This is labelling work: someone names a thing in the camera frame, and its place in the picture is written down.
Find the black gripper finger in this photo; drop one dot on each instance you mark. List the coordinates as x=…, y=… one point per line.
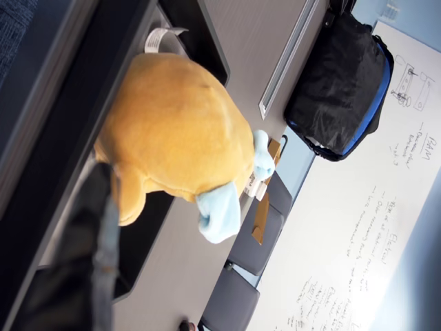
x=76, y=269

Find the orange plush toy blue ears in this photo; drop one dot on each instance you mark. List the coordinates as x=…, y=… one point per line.
x=172, y=120

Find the grey office chair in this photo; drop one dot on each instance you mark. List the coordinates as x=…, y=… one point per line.
x=258, y=238
x=231, y=303

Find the flat brown cardboard piece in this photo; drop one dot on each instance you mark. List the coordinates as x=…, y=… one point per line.
x=260, y=220

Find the white pill bottle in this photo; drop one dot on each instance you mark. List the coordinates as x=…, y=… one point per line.
x=253, y=184

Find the open brown cardboard box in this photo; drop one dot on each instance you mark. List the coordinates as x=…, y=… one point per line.
x=274, y=148

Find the black rectangular tray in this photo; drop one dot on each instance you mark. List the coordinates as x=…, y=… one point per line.
x=193, y=20

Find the whiteboard with handwriting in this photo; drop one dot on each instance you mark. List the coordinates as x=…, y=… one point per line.
x=361, y=224

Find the black and blue bag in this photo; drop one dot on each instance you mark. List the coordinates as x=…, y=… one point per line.
x=337, y=86

